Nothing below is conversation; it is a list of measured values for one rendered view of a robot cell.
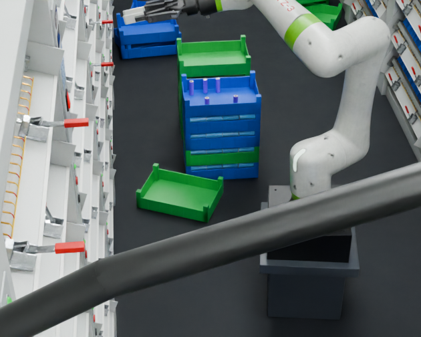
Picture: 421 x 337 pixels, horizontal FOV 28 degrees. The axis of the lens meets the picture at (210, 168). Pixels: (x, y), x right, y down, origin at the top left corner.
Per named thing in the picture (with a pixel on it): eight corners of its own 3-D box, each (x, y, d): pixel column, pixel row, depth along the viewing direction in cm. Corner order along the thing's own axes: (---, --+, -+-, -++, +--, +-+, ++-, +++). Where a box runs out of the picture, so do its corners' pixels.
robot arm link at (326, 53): (351, 77, 240) (363, 46, 231) (318, 92, 235) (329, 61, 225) (312, 37, 248) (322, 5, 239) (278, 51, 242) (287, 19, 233)
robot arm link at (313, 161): (345, 192, 270) (347, 144, 259) (308, 212, 263) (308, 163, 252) (317, 174, 279) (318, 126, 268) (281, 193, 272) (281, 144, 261)
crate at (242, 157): (252, 134, 361) (252, 119, 357) (258, 162, 345) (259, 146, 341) (182, 138, 359) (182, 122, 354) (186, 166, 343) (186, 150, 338)
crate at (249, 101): (254, 87, 347) (254, 69, 342) (260, 114, 331) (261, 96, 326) (181, 90, 345) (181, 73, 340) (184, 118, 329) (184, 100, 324)
